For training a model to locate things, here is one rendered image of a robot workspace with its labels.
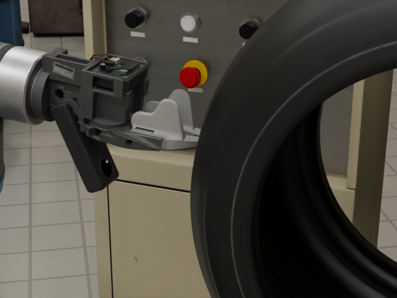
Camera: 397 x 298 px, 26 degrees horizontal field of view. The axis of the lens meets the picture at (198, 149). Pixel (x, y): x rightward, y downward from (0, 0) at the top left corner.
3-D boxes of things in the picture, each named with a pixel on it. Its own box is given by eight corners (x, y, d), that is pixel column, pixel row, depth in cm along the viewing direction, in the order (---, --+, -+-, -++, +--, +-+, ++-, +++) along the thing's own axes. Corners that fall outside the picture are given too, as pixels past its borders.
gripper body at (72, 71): (127, 82, 95) (31, 59, 98) (122, 152, 98) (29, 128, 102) (155, 62, 101) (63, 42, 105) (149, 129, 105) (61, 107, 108)
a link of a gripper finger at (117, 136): (156, 143, 95) (85, 125, 98) (156, 156, 96) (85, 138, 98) (172, 129, 99) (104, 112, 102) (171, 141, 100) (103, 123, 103)
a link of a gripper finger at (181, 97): (215, 103, 96) (140, 86, 99) (210, 151, 99) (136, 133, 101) (224, 94, 99) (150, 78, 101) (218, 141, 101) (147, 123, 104)
